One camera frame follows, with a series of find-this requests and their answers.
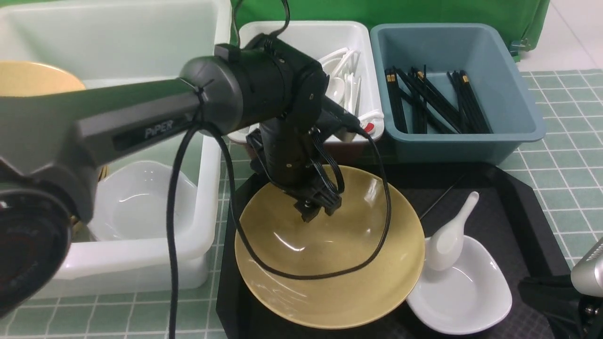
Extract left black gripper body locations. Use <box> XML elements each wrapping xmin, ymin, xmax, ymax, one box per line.
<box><xmin>246</xmin><ymin>97</ymin><xmax>360</xmax><ymax>223</ymax></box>

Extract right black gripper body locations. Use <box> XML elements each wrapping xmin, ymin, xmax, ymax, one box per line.
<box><xmin>518</xmin><ymin>275</ymin><xmax>603</xmax><ymax>339</ymax></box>

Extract tan noodle bowl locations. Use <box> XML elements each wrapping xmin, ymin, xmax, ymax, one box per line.
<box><xmin>235</xmin><ymin>167</ymin><xmax>425</xmax><ymax>330</ymax></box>

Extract white square dish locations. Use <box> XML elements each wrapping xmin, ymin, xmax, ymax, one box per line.
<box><xmin>406</xmin><ymin>235</ymin><xmax>513</xmax><ymax>335</ymax></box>

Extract white ceramic spoon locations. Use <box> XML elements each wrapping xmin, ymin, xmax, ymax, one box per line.
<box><xmin>425</xmin><ymin>191</ymin><xmax>480</xmax><ymax>272</ymax></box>

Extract black chopstick gold band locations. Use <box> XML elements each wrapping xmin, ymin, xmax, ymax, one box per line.
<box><xmin>419</xmin><ymin>185</ymin><xmax>454</xmax><ymax>220</ymax></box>

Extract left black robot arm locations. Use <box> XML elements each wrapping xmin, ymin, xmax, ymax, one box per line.
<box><xmin>1</xmin><ymin>33</ymin><xmax>363</xmax><ymax>317</ymax></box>

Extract pile of white spoons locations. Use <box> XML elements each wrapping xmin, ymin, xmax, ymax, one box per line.
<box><xmin>318</xmin><ymin>48</ymin><xmax>385</xmax><ymax>141</ymax></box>

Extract black serving tray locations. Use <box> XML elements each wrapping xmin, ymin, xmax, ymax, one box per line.
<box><xmin>216</xmin><ymin>163</ymin><xmax>570</xmax><ymax>339</ymax></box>

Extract white spoon tray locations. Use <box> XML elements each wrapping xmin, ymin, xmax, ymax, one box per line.
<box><xmin>239</xmin><ymin>21</ymin><xmax>385</xmax><ymax>165</ymax></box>

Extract blue chopstick bin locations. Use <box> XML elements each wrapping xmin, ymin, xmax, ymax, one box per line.
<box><xmin>370</xmin><ymin>23</ymin><xmax>546</xmax><ymax>165</ymax></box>

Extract white dish in bin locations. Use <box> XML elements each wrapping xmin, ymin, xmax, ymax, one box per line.
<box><xmin>88</xmin><ymin>161</ymin><xmax>172</xmax><ymax>241</ymax></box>

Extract pile of black chopsticks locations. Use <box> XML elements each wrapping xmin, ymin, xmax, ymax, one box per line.
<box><xmin>384</xmin><ymin>67</ymin><xmax>493</xmax><ymax>135</ymax></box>

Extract large translucent white bin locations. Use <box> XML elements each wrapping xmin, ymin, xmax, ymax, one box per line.
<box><xmin>0</xmin><ymin>0</ymin><xmax>230</xmax><ymax>299</ymax></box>

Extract metal clamp on backdrop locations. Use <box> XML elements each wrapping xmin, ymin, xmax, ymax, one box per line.
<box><xmin>508</xmin><ymin>39</ymin><xmax>530</xmax><ymax>55</ymax></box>

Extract green cloth backdrop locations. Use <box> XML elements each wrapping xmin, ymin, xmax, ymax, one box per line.
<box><xmin>231</xmin><ymin>0</ymin><xmax>549</xmax><ymax>48</ymax></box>

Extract stack of tan bowls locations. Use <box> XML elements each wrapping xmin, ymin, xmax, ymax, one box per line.
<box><xmin>0</xmin><ymin>60</ymin><xmax>108</xmax><ymax>242</ymax></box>

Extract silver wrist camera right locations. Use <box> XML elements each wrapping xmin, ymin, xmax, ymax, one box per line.
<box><xmin>570</xmin><ymin>239</ymin><xmax>603</xmax><ymax>298</ymax></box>

